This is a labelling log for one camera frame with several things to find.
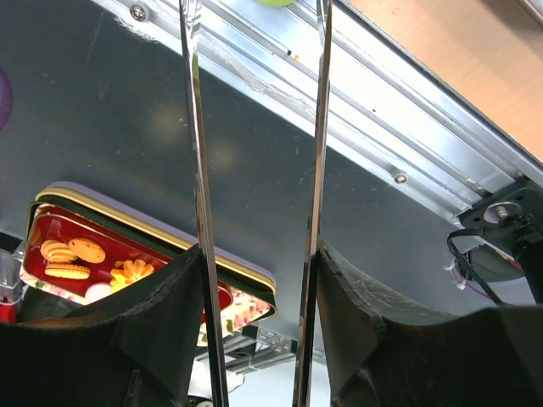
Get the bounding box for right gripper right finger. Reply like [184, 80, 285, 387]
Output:
[317, 243, 542, 406]

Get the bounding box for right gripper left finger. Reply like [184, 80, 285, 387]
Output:
[1, 246, 204, 406]

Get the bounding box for green round cookie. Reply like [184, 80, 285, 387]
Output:
[258, 0, 296, 7]

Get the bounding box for metal tongs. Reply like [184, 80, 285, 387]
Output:
[178, 1, 333, 406]

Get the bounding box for decorated cookie tin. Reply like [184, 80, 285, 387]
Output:
[20, 181, 277, 336]

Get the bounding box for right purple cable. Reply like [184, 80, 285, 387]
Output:
[449, 260, 497, 302]

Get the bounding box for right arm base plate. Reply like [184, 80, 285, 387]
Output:
[447, 180, 542, 304]

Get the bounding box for aluminium front rail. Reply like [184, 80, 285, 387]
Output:
[91, 0, 543, 221]

